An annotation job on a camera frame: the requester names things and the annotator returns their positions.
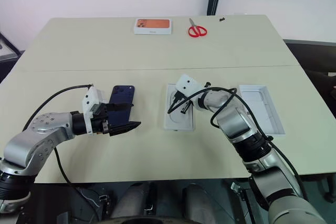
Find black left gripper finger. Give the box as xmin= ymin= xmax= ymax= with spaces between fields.
xmin=108 ymin=121 xmax=142 ymax=137
xmin=105 ymin=102 xmax=134 ymax=112

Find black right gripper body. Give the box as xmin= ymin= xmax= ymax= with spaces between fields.
xmin=172 ymin=90 xmax=194 ymax=105

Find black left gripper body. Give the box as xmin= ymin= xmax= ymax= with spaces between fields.
xmin=91 ymin=103 xmax=111 ymax=136

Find dark blue smartphone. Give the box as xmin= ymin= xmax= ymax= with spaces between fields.
xmin=107 ymin=85 xmax=135 ymax=127

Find white phone box base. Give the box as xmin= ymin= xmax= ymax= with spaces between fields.
xmin=163 ymin=83 xmax=196 ymax=131

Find white box with orange print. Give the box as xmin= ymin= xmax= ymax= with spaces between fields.
xmin=133 ymin=18 xmax=173 ymax=36

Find white phone box lid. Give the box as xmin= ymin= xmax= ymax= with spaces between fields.
xmin=238 ymin=84 xmax=286 ymax=136

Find black framed case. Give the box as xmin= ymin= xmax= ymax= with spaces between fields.
xmin=0 ymin=31 xmax=22 ymax=63

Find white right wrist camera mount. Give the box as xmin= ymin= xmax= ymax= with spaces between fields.
xmin=174 ymin=74 xmax=204 ymax=99

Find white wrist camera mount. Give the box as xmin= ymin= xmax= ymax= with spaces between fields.
xmin=81 ymin=84 xmax=109 ymax=137
xmin=174 ymin=74 xmax=204 ymax=99

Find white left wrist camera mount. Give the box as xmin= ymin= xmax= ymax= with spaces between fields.
xmin=81 ymin=84 xmax=109 ymax=137

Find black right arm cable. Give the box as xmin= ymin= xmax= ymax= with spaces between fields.
xmin=166 ymin=86 xmax=308 ymax=200

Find red handled scissors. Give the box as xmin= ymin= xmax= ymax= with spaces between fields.
xmin=187 ymin=18 xmax=208 ymax=38

